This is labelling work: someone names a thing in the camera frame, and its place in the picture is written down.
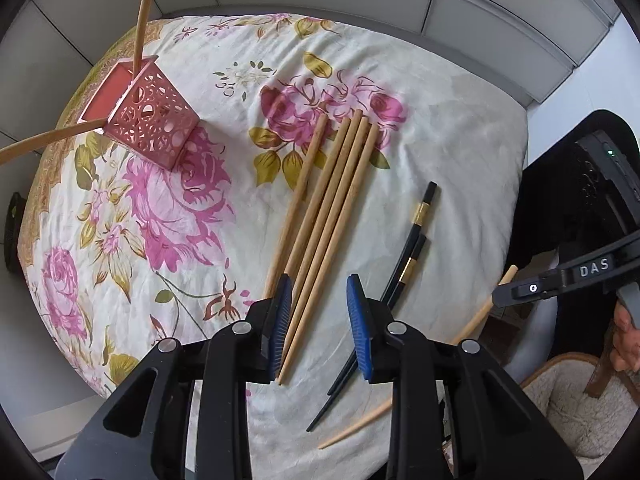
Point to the black gold chopstick upper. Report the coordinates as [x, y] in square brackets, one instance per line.
[413, 236]

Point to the black gold chopstick lower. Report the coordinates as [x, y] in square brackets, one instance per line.
[381, 314]

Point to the pink perforated utensil holder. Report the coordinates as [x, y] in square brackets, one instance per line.
[144, 112]

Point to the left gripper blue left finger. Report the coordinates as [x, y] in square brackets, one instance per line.
[277, 323]

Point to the wooden chair with cushion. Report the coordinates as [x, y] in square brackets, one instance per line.
[561, 359]

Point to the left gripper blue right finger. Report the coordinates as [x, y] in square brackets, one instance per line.
[362, 324]

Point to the black trash bin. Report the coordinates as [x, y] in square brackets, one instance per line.
[12, 229]

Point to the black gold chopstick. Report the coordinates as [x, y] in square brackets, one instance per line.
[413, 236]
[381, 314]

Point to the person's hand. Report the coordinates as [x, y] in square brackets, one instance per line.
[625, 354]

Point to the wooden chopstick curved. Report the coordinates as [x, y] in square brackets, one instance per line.
[479, 318]

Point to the white kitchen cabinets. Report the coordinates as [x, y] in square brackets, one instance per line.
[525, 47]

